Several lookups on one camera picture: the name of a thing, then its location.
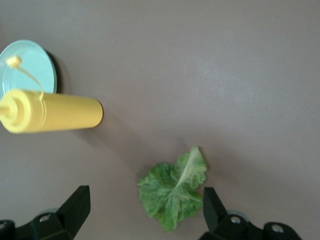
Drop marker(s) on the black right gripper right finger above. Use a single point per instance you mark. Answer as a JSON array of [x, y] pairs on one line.
[[220, 225]]

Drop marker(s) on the yellow squeeze bottle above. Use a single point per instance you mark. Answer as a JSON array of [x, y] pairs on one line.
[[65, 112]]

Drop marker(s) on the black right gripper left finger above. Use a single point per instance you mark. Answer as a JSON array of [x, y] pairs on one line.
[[65, 220]]

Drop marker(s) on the green lettuce leaf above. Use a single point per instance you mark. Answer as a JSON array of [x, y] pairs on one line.
[[172, 192]]

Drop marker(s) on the pale green plate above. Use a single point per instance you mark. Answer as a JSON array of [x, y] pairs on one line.
[[37, 62]]

